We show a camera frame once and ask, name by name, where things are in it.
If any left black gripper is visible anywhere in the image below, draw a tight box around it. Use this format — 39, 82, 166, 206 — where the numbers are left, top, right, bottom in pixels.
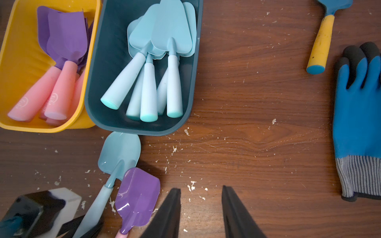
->
55, 214, 105, 238

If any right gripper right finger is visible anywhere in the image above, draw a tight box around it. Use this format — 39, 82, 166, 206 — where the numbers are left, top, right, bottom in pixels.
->
222, 185, 266, 238

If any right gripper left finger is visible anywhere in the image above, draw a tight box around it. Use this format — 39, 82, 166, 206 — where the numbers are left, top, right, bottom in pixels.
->
140, 188, 181, 238

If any purple shovel pink handle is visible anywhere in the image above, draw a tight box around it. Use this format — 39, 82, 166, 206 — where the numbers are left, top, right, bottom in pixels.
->
39, 99, 50, 121
46, 118, 67, 127
8, 6, 65, 122
65, 20, 94, 120
44, 12, 88, 120
115, 167, 160, 238

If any yellow plastic storage box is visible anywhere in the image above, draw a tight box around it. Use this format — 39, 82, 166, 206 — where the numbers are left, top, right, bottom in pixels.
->
1, 1, 102, 133

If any dark teal storage box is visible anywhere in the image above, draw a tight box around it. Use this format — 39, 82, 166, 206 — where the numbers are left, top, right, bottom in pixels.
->
85, 1, 203, 136

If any blue grey garden glove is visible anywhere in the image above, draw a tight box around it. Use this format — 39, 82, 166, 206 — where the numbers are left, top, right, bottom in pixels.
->
332, 42, 381, 202

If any blue yellow garden rake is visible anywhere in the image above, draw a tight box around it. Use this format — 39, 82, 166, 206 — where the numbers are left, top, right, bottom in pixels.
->
306, 0, 353, 75

